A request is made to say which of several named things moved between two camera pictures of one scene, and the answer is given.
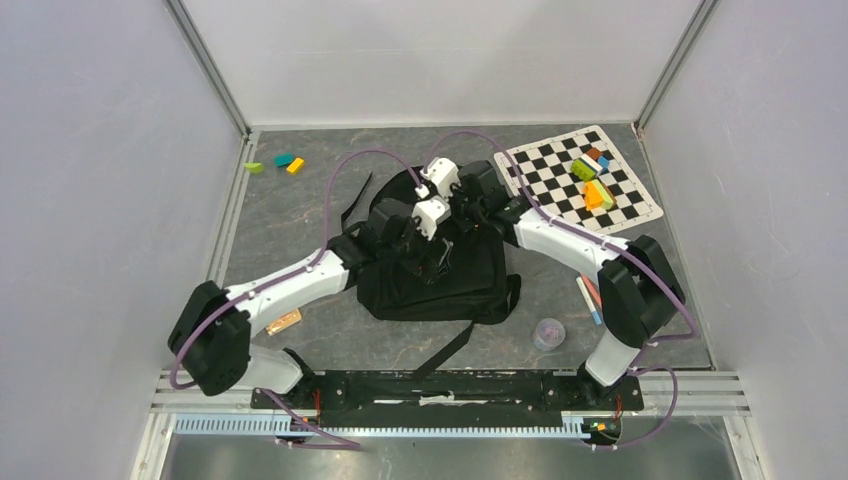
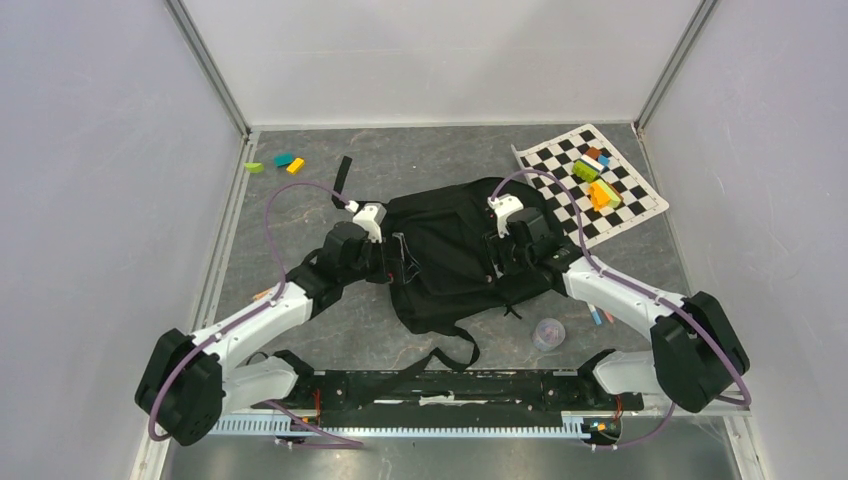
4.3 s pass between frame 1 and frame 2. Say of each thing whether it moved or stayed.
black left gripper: moved
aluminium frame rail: stayed
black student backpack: moved
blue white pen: stayed
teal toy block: stayed
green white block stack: stayed
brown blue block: stayed
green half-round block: stayed
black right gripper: moved
